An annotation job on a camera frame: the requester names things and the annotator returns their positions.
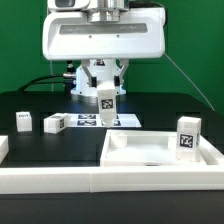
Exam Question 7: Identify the printed tag sheet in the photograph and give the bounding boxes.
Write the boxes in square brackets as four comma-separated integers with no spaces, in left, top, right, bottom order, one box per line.
[68,114,141,128]

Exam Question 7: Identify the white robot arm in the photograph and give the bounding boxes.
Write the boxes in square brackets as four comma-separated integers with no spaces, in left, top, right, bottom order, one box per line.
[42,0,166,102]

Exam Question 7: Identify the black cables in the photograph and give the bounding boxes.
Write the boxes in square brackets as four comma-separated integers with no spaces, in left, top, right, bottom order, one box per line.
[17,74,73,93]

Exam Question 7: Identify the white thin cable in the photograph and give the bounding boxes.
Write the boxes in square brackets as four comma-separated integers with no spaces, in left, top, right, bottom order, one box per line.
[49,60,55,92]

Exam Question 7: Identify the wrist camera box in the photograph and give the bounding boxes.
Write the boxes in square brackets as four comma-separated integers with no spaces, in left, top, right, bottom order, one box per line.
[47,0,90,11]

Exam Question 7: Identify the white U-shaped fence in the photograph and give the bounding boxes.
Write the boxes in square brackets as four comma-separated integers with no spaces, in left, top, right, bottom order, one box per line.
[0,139,224,194]

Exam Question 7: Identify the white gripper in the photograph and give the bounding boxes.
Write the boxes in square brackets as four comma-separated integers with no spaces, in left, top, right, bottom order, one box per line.
[42,8,165,88]

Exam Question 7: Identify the white square table top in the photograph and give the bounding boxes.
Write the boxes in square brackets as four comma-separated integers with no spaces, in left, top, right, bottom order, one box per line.
[100,130,224,167]

